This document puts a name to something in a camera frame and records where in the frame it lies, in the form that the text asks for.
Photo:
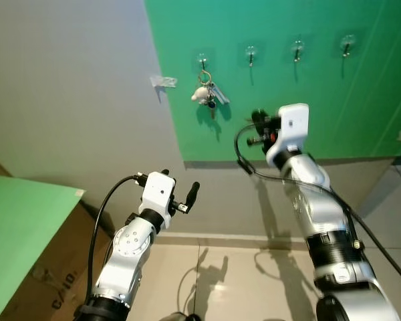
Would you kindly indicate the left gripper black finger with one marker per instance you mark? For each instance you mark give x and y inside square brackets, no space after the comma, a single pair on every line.
[193,195]
[165,172]

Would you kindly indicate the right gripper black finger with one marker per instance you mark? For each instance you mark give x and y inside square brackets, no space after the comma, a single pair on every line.
[254,142]
[260,118]

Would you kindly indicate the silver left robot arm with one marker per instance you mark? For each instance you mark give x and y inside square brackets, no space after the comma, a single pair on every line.
[123,251]

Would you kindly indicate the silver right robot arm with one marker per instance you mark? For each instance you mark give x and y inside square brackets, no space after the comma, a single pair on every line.
[327,214]

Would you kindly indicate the small beige corner tape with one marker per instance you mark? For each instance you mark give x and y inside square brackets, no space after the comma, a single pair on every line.
[81,192]

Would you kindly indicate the grey robot left leg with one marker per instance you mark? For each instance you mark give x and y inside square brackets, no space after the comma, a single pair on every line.
[180,317]

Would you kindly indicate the brown cardboard box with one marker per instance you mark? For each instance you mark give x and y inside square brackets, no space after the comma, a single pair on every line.
[53,281]

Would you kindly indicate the green table cover board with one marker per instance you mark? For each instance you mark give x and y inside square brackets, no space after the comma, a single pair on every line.
[20,234]

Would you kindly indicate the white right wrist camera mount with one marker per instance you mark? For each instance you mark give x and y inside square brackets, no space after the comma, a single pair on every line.
[293,127]

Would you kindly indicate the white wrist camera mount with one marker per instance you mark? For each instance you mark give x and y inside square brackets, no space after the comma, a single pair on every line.
[293,127]
[157,194]

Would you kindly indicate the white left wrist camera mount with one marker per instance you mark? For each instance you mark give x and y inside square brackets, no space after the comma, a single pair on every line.
[157,194]

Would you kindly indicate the green wall board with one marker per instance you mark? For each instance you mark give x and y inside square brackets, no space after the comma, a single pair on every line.
[347,100]

